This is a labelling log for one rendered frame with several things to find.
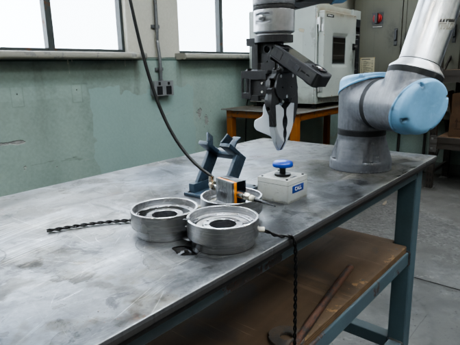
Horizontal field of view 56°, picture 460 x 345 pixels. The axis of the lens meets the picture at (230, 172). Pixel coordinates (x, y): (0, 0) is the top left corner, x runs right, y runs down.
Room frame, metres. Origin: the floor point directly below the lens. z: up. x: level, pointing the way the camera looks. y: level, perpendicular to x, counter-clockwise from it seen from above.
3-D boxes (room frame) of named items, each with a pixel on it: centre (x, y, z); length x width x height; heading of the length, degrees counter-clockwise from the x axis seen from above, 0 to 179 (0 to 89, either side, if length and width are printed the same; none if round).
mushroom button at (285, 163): (0.82, -0.10, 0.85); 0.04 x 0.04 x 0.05
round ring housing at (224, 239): (0.60, 0.01, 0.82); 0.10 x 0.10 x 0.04
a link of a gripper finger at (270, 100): (0.81, -0.09, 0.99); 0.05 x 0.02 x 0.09; 140
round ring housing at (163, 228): (0.65, 0.10, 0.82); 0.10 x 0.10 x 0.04
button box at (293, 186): (0.83, -0.11, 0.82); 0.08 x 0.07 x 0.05; 139
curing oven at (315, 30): (3.23, -0.58, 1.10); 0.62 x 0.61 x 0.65; 139
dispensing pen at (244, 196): (0.68, -0.02, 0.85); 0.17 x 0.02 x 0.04; 37
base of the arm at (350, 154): (1.07, -0.33, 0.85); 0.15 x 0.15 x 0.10
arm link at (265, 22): (0.84, -0.08, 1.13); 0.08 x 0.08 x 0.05
